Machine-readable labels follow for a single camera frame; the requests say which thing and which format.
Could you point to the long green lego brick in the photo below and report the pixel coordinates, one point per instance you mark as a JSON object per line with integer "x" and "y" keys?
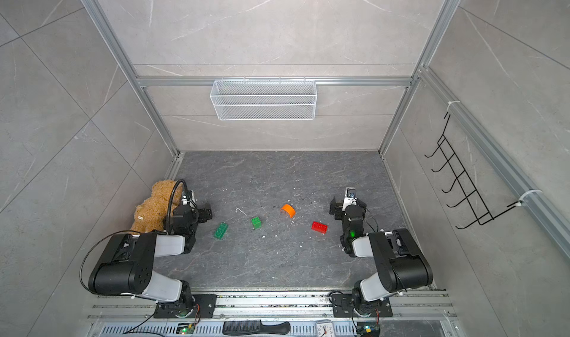
{"x": 221, "y": 230}

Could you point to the red lego brick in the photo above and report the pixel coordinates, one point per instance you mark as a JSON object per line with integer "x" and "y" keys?
{"x": 319, "y": 227}

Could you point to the orange curved lego piece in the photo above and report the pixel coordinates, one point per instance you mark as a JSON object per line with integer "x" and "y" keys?
{"x": 288, "y": 210}

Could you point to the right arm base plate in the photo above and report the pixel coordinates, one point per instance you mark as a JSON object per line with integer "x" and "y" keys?
{"x": 346, "y": 305}

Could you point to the small green lego brick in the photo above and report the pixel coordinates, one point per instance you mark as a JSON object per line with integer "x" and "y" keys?
{"x": 256, "y": 223}

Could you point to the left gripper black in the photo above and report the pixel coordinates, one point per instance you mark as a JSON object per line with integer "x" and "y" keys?
{"x": 199, "y": 212}

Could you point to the black wire hook rack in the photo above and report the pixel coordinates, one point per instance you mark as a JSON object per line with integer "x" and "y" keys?
{"x": 464, "y": 183}

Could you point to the brown teddy bear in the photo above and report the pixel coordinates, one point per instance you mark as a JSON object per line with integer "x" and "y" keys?
{"x": 149, "y": 216}

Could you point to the aluminium mounting rail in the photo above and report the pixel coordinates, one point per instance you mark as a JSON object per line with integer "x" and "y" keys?
{"x": 278, "y": 305}

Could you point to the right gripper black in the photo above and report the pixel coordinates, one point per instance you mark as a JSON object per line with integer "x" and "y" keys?
{"x": 338, "y": 208}

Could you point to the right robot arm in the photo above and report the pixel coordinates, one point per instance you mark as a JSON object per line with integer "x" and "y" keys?
{"x": 400, "y": 263}

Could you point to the white wire mesh basket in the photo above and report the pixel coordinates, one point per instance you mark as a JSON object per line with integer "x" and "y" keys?
{"x": 264, "y": 99}

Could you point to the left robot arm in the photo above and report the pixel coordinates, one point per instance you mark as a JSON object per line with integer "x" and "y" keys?
{"x": 126, "y": 265}

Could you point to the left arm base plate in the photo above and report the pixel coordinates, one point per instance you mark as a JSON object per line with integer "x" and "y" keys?
{"x": 202, "y": 304}

